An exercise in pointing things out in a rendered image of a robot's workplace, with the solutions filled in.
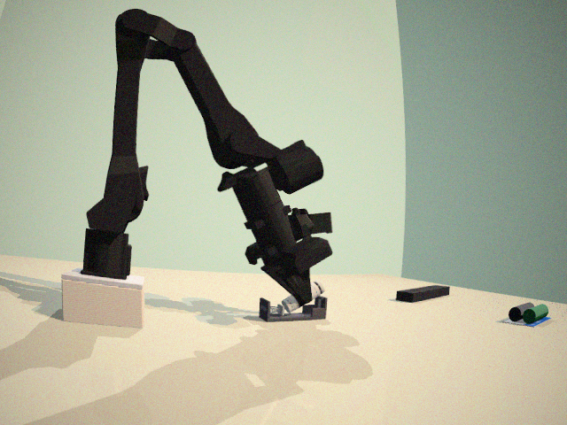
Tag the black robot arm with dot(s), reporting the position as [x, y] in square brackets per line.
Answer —
[232, 139]

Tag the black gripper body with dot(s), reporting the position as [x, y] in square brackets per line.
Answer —
[276, 241]

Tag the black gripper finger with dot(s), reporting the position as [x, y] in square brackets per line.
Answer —
[271, 272]
[300, 284]

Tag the white and black battery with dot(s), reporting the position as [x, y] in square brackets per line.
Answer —
[293, 302]

